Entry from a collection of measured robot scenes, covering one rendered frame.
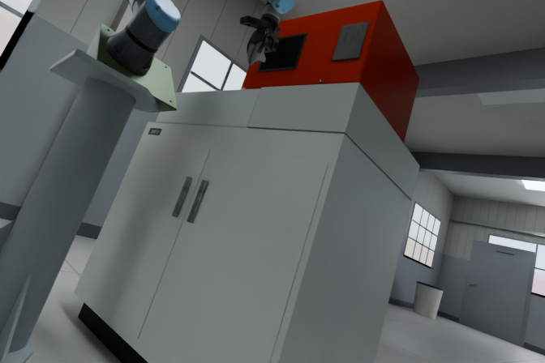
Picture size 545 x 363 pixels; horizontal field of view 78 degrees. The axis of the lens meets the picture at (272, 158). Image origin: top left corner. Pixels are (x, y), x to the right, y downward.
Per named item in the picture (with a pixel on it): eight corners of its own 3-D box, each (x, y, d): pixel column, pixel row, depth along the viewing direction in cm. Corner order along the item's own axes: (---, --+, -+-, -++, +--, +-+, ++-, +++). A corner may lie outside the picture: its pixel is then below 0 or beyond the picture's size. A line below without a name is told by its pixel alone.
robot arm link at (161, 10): (130, 36, 102) (156, 2, 98) (123, 14, 110) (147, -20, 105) (163, 55, 112) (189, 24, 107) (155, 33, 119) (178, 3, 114)
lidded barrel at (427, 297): (415, 311, 758) (421, 282, 773) (441, 321, 718) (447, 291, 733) (405, 309, 724) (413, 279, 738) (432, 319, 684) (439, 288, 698)
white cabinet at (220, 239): (187, 317, 175) (239, 170, 193) (358, 433, 113) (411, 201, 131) (59, 313, 128) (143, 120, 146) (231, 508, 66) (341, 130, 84)
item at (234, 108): (172, 130, 150) (184, 103, 154) (264, 138, 115) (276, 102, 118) (155, 121, 144) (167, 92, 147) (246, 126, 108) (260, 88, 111)
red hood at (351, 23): (296, 150, 266) (318, 83, 279) (400, 160, 213) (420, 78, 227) (233, 103, 211) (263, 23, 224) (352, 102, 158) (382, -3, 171)
